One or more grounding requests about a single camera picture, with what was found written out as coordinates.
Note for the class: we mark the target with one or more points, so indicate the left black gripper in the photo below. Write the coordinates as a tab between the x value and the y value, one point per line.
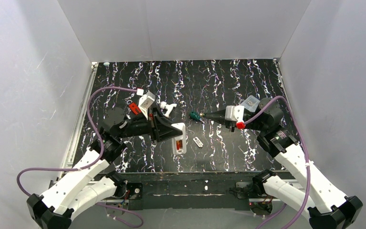
154	126

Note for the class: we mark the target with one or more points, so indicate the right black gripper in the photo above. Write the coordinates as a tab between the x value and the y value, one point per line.
230	123

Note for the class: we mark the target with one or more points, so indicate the orange battery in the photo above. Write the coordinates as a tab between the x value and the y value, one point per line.
179	145

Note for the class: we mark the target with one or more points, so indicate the white remote control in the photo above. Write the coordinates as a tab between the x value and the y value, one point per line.
181	137

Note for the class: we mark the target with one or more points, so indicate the white battery cover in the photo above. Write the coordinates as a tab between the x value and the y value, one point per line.
198	142

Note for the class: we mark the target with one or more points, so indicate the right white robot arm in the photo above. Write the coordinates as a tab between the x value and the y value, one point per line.
317	198

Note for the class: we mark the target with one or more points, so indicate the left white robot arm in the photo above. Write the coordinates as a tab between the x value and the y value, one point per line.
58	206

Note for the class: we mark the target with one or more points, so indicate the white plastic faucet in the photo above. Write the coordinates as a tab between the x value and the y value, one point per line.
168	108

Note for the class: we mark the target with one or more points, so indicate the clear plastic screw box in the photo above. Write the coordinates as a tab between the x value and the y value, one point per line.
250	103

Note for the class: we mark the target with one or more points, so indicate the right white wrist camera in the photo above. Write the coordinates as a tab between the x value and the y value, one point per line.
234	115

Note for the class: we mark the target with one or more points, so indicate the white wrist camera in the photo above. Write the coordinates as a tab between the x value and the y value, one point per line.
234	115
145	101

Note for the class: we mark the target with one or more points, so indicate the green handled screwdriver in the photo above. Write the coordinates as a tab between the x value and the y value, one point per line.
195	116

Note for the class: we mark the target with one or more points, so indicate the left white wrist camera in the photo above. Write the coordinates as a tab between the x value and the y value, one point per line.
145	101

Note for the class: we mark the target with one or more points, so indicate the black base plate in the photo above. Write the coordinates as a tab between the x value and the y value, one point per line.
192	190

